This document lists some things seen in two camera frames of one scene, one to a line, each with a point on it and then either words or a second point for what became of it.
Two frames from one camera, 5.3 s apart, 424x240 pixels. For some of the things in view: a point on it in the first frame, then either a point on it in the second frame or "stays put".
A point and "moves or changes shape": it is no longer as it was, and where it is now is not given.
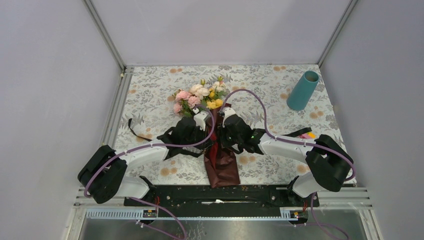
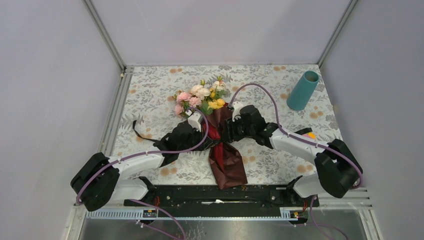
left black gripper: x=203 y=134 stays put
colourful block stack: x=309 y=135 stays put
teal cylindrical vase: x=299 y=96 stays put
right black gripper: x=223 y=141 -> x=231 y=130
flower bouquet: x=221 y=163 moves or changes shape
